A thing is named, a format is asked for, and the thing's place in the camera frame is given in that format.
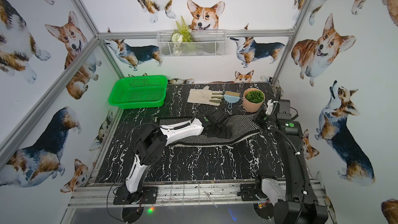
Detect black white patterned knit scarf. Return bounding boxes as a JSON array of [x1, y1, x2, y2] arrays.
[[155, 115, 261, 147]]

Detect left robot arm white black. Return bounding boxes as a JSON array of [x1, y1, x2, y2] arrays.
[[124, 108, 232, 196]]

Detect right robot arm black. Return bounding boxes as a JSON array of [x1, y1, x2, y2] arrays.
[[255, 110, 329, 224]]

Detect green plastic basket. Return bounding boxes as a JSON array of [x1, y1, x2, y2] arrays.
[[108, 75, 168, 110]]

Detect pink pot with green plant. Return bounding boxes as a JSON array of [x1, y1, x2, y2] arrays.
[[243, 88, 265, 113]]

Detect white work glove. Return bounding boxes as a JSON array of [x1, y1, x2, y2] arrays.
[[187, 86, 224, 106]]

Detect artificial fern and white flowers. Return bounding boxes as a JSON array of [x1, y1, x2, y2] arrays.
[[171, 17, 195, 56]]

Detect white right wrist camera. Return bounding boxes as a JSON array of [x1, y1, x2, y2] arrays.
[[266, 100, 277, 116]]

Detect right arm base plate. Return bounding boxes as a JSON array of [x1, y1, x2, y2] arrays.
[[237, 184, 266, 201]]

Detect white wire wall basket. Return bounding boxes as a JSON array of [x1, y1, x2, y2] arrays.
[[157, 30, 227, 57]]

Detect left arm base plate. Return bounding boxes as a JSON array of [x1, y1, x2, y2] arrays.
[[113, 186, 159, 205]]

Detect aluminium front rail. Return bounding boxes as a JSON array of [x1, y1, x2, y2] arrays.
[[66, 183, 327, 209]]

